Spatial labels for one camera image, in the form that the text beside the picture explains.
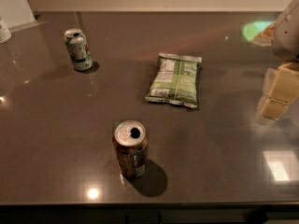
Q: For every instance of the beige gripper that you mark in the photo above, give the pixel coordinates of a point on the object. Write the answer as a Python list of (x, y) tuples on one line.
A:
[(287, 34)]

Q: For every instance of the green white 7up can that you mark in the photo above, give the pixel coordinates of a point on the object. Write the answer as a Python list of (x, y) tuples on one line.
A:
[(78, 49)]

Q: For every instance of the brown soda can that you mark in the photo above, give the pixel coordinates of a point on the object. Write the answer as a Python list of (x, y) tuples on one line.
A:
[(132, 148)]

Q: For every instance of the green chip bag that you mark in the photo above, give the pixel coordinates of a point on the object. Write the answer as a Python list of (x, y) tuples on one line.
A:
[(176, 80)]

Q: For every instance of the white panel at back left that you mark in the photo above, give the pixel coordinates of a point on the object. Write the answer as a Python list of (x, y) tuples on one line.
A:
[(17, 15)]

